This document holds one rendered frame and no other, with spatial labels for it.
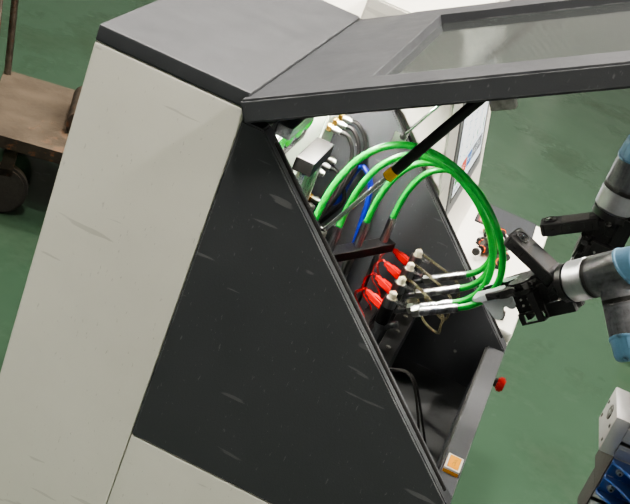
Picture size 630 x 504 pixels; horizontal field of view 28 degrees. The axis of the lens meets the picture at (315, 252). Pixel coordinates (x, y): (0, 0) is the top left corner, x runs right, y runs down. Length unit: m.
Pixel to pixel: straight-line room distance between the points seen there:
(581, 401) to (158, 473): 2.77
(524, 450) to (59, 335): 2.41
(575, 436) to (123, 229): 2.77
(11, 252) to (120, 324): 2.15
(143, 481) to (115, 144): 0.66
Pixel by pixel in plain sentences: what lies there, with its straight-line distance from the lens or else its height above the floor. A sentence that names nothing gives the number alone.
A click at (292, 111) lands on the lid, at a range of 2.01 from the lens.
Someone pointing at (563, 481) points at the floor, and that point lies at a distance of 4.39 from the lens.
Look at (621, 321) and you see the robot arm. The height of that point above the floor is 1.35.
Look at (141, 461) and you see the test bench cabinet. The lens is 2.40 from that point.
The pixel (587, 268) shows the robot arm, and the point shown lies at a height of 1.39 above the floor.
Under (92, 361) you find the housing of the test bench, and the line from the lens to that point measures 2.34.
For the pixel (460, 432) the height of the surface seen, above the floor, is 0.95.
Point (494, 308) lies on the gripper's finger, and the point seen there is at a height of 1.21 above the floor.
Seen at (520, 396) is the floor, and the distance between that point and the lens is 4.74.
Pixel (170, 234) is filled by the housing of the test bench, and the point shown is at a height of 1.20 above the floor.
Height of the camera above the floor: 2.19
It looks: 25 degrees down
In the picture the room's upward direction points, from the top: 22 degrees clockwise
